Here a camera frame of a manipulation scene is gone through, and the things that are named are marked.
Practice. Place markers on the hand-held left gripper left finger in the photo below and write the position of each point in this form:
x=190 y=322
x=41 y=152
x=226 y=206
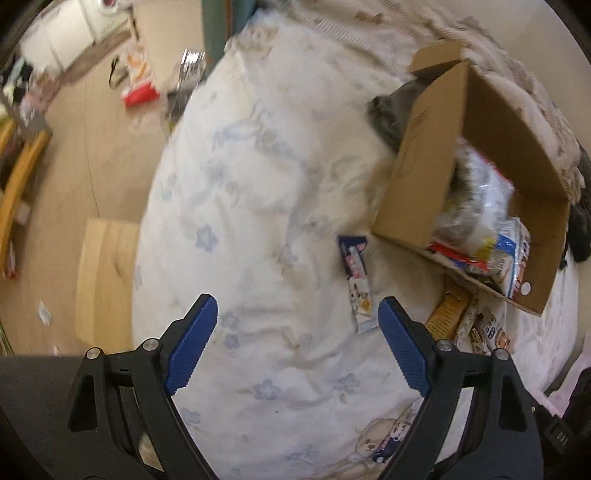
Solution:
x=191 y=346

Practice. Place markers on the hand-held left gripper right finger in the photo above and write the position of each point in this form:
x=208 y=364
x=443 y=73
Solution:
x=406 y=346

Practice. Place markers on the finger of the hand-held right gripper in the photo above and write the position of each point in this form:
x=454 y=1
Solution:
x=584 y=374

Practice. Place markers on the orange brown snack packet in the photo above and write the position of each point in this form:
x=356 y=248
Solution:
x=448 y=309

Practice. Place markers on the white printed snack packet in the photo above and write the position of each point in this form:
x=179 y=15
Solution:
x=485 y=327

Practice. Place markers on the blue white stick packet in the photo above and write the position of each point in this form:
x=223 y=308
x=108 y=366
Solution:
x=358 y=277

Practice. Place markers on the red rice cake packet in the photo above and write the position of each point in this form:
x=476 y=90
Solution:
x=457 y=258

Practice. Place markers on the dark snack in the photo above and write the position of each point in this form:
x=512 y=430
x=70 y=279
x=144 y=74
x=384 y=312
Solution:
x=457 y=221

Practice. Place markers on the white blue red snack packet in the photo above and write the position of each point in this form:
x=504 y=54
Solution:
x=510 y=258

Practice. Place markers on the brown cardboard box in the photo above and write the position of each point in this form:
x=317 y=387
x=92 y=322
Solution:
x=425 y=161

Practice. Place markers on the pink pillow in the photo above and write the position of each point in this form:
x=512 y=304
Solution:
x=561 y=397

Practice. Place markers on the flat cardboard box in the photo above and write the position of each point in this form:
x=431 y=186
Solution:
x=106 y=277

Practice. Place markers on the white paper scrap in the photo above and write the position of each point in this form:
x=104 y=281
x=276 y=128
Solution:
x=45 y=314

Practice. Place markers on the dark camouflage garment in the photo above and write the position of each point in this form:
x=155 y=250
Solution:
x=582 y=221

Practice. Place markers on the white floral duvet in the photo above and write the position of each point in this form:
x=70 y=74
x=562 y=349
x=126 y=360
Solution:
x=258 y=184

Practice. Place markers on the red white shopping bag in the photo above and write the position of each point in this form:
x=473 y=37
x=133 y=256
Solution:
x=141 y=94

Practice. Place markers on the silver foil bag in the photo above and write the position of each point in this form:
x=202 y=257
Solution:
x=189 y=69

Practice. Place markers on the beige bedside cabinet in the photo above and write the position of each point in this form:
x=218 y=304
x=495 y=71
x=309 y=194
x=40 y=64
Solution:
x=171 y=27

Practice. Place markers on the white washing machine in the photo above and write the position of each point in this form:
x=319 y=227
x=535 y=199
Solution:
x=106 y=23

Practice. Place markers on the white floor cabinet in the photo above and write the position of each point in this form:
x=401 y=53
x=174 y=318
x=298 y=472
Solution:
x=51 y=41

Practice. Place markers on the yellow wooden frame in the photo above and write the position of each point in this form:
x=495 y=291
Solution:
x=23 y=175

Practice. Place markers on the teal bed frame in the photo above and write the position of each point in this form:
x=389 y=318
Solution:
x=221 y=27

